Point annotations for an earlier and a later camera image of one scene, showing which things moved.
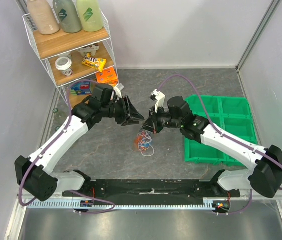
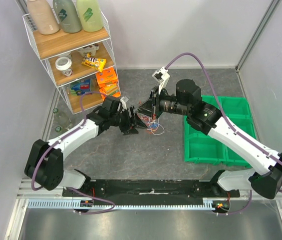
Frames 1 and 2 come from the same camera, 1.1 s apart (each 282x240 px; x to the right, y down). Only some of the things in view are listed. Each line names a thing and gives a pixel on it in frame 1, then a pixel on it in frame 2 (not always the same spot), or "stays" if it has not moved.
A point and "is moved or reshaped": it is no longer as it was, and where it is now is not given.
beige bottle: x=44 y=16 stays
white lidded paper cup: x=64 y=64 stays
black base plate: x=116 y=191 stays
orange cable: x=138 y=141 is moved or reshaped
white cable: x=144 y=145 is moved or reshaped
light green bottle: x=90 y=15 stays
